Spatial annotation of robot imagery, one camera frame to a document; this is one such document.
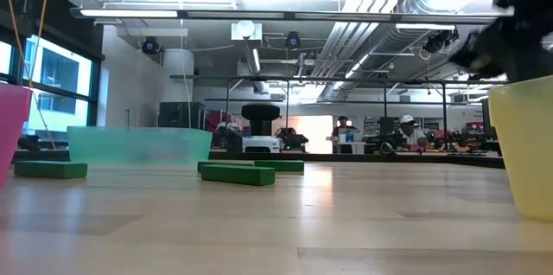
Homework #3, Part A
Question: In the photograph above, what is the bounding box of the red plastic bin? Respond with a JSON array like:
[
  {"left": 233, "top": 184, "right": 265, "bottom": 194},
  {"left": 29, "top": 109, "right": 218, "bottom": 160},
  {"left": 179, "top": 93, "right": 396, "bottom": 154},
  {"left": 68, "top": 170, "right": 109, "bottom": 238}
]
[{"left": 0, "top": 82, "right": 34, "bottom": 189}]

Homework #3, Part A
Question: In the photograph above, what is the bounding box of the silver ceiling air duct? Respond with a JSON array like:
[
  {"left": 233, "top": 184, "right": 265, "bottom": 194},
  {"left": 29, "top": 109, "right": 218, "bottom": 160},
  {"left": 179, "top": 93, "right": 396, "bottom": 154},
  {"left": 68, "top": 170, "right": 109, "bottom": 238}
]
[{"left": 308, "top": 0, "right": 440, "bottom": 99}]

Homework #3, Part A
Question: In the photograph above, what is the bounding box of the black ceiling camera mount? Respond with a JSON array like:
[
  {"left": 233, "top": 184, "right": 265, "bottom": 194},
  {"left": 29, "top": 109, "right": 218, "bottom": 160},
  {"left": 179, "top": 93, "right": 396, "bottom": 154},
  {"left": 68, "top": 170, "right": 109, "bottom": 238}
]
[{"left": 422, "top": 28, "right": 460, "bottom": 54}]

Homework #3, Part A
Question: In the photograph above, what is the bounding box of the person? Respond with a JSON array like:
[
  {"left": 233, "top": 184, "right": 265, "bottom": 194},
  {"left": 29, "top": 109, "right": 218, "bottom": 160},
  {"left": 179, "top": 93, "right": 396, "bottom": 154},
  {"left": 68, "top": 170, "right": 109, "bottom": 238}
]
[
  {"left": 277, "top": 126, "right": 310, "bottom": 154},
  {"left": 395, "top": 113, "right": 431, "bottom": 149},
  {"left": 330, "top": 114, "right": 360, "bottom": 155}
]

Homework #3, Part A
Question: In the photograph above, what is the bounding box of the yellow hanging cable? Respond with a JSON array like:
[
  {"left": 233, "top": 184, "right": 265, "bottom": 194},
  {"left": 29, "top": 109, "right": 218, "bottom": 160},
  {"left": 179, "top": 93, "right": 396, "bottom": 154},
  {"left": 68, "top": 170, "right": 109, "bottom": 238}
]
[{"left": 0, "top": 0, "right": 57, "bottom": 150}]

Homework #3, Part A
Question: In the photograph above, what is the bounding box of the black metal scaffold frame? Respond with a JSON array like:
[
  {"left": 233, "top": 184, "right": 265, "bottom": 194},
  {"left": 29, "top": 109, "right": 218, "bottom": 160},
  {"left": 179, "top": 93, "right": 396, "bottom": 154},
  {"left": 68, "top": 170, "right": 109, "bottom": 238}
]
[{"left": 168, "top": 74, "right": 511, "bottom": 155}]

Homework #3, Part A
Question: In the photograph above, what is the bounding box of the yellow plastic bin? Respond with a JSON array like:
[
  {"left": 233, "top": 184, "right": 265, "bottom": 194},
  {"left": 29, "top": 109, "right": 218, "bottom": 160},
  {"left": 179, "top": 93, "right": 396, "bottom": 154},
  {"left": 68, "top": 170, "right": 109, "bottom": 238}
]
[{"left": 486, "top": 74, "right": 553, "bottom": 224}]

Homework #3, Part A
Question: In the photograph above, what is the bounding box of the teal plastic bin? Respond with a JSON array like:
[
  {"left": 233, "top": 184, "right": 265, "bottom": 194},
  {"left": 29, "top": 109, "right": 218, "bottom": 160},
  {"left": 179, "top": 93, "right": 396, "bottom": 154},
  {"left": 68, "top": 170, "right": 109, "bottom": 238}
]
[{"left": 67, "top": 125, "right": 213, "bottom": 166}]

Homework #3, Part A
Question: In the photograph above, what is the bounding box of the long ceiling light bar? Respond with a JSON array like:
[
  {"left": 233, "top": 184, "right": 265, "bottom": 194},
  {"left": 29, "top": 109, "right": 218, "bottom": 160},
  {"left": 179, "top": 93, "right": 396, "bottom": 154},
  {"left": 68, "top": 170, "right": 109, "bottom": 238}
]
[{"left": 68, "top": 5, "right": 515, "bottom": 25}]

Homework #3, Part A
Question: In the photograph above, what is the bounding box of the large glass window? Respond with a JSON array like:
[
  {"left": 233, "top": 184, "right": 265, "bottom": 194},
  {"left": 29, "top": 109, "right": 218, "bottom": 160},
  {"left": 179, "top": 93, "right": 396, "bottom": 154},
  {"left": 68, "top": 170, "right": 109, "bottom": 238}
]
[{"left": 0, "top": 28, "right": 103, "bottom": 142}]

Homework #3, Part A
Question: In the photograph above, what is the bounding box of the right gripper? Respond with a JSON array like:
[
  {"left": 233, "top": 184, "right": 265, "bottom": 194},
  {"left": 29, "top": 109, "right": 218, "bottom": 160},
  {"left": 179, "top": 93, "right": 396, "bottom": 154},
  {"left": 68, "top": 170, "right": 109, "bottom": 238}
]
[{"left": 448, "top": 0, "right": 553, "bottom": 83}]

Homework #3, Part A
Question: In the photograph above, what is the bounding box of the white round column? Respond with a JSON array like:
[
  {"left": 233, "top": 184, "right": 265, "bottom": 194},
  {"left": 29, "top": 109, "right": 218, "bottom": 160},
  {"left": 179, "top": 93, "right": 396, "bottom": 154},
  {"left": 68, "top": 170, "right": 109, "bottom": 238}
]
[{"left": 162, "top": 48, "right": 195, "bottom": 129}]

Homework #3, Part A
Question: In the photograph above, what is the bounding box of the black cabinet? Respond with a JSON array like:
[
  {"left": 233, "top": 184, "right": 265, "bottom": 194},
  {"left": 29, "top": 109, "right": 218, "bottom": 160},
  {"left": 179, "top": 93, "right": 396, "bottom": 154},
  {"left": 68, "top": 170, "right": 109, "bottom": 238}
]
[{"left": 157, "top": 100, "right": 207, "bottom": 129}]

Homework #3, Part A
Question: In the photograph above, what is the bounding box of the white ceiling box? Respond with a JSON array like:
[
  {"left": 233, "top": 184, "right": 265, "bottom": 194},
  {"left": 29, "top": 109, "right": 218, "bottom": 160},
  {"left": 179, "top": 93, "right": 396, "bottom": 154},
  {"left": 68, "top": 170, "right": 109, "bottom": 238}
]
[{"left": 231, "top": 19, "right": 264, "bottom": 42}]

